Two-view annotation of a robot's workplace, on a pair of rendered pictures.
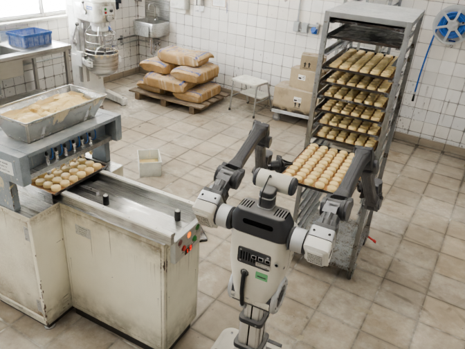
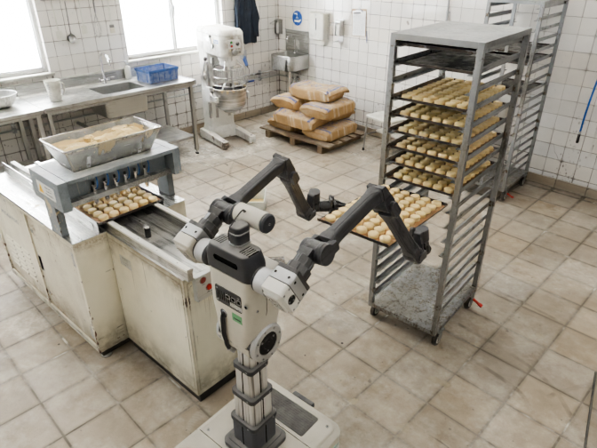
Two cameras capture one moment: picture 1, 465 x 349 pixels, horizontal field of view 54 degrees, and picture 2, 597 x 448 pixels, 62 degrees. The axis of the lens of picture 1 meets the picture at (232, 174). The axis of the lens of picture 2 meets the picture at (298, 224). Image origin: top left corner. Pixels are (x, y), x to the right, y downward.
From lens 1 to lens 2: 0.74 m
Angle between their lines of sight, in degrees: 14
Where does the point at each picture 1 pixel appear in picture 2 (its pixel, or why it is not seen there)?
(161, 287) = (187, 325)
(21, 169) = (60, 196)
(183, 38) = (322, 72)
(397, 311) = (482, 388)
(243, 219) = (214, 255)
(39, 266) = (86, 292)
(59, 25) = (192, 60)
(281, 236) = (244, 276)
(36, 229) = (81, 256)
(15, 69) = (139, 105)
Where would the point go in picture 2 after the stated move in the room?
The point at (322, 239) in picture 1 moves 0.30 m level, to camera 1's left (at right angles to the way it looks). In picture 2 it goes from (279, 281) to (193, 267)
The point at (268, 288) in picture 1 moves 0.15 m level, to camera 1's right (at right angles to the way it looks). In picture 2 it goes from (245, 332) to (285, 340)
